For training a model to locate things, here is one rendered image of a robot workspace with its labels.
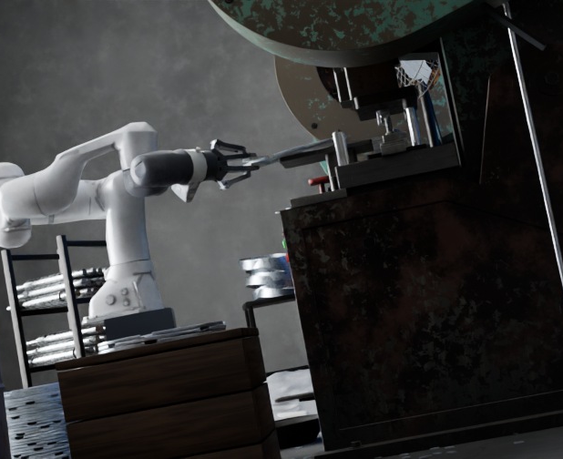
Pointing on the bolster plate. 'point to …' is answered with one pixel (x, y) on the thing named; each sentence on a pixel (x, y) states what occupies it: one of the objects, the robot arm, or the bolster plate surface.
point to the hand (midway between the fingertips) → (256, 161)
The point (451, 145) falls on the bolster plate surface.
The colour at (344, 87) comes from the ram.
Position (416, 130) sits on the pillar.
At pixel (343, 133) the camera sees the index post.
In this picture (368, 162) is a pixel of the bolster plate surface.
